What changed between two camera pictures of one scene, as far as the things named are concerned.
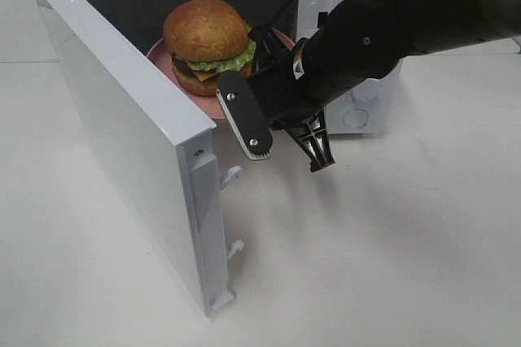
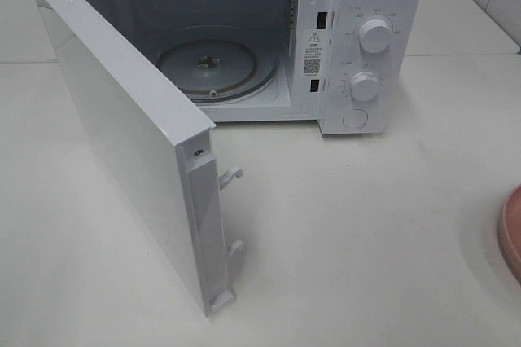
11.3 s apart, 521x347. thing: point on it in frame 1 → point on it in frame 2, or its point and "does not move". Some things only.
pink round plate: x=209 y=105 → x=510 y=230
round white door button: x=356 y=118 does not move
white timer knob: x=368 y=90 does not move
